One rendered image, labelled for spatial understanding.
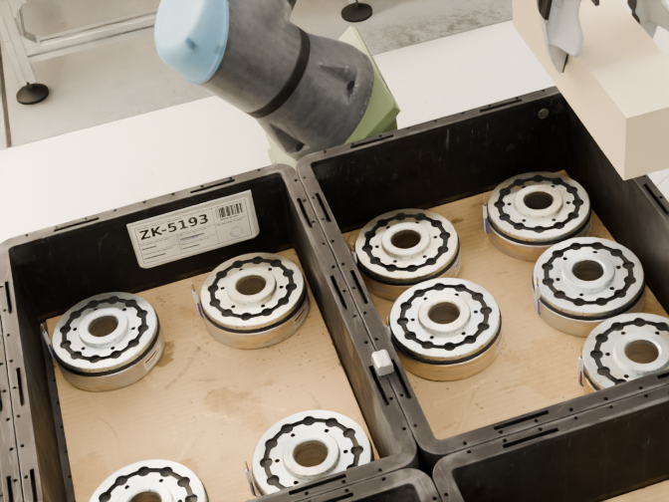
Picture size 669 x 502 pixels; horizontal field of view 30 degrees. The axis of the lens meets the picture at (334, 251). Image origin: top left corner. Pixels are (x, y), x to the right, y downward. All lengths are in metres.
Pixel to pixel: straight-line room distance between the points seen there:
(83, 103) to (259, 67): 1.73
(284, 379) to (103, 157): 0.62
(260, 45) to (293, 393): 0.42
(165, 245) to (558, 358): 0.40
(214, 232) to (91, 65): 2.00
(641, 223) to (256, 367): 0.38
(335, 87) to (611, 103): 0.52
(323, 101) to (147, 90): 1.68
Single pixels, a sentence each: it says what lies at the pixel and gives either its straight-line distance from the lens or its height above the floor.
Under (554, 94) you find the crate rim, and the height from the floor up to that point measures 0.93.
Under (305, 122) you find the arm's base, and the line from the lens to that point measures 1.42.
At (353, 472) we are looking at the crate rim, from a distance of 0.96.
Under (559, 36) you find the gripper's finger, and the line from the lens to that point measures 1.01.
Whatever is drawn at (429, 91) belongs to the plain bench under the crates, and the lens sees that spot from 1.70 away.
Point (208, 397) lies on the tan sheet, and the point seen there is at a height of 0.83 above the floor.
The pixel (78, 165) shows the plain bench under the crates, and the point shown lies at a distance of 1.69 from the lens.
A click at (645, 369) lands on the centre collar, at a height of 0.87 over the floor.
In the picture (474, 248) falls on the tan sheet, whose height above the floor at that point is 0.83.
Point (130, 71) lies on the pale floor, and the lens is 3.16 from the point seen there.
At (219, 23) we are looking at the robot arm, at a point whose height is 0.99.
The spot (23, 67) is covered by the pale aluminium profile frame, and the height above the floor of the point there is 0.09.
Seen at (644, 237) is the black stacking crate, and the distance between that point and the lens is 1.20.
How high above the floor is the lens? 1.69
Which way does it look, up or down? 42 degrees down
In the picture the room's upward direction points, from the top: 10 degrees counter-clockwise
